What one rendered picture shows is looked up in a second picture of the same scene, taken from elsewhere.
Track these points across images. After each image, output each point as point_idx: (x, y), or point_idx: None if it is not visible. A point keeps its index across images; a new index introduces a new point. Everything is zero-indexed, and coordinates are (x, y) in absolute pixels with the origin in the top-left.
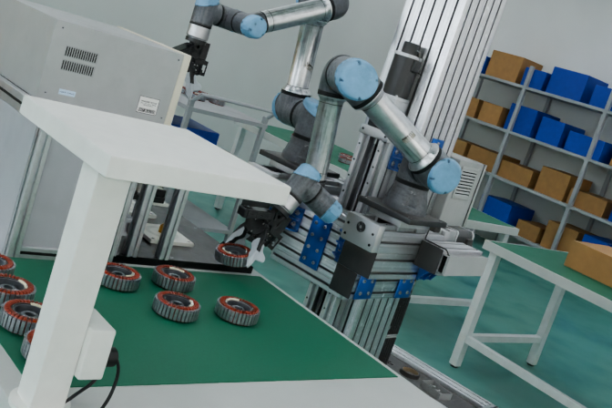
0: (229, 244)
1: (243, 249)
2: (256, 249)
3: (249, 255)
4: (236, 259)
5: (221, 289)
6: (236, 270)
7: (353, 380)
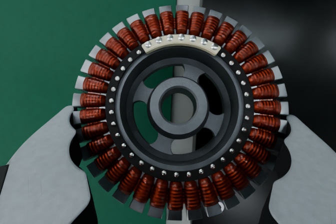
0: (255, 119)
1: (184, 171)
2: (11, 164)
3: (64, 121)
4: (92, 54)
5: None
6: (192, 149)
7: None
